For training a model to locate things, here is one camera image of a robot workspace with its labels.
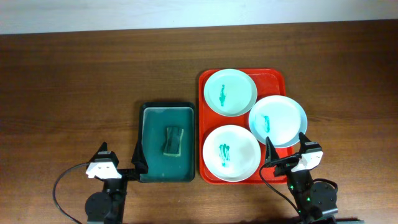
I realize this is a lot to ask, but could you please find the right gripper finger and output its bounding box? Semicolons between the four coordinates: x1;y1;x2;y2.
264;137;280;167
298;132;320;154

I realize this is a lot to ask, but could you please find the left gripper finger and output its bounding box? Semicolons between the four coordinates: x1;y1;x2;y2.
131;139;149;174
89;142;119;167

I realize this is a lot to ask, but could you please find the light blue plate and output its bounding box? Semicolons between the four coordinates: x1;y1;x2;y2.
248;95;308;148

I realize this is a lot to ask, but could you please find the white plate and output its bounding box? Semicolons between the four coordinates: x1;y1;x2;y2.
202;125;261;182

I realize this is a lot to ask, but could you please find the green yellow sponge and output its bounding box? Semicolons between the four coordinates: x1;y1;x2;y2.
163;126;184;157

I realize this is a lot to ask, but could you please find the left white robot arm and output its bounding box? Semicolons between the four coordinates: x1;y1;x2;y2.
85;142;149;223

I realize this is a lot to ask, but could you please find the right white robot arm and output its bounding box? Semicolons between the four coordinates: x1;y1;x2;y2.
261;132;338;223

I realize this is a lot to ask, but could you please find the dark green water basin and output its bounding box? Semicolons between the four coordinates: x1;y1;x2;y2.
138;102;195;183

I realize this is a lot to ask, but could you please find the pale green plate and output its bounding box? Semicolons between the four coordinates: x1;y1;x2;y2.
203;69;257;117

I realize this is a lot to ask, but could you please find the right black cable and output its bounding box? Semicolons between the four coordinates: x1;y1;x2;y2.
259;157;301;215

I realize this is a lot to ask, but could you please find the black cable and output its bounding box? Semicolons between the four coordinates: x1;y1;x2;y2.
259;157;301;215
52;162;91;224

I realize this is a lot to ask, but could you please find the left black cable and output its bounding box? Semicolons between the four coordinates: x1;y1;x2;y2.
52;162;91;224

